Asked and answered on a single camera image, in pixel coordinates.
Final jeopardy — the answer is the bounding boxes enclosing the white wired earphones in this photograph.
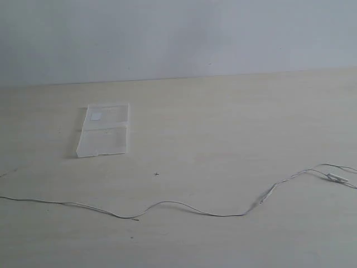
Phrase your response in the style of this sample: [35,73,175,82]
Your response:
[0,163,357,219]

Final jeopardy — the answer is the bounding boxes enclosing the clear plastic storage box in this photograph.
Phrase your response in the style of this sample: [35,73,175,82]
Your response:
[76,103,130,158]

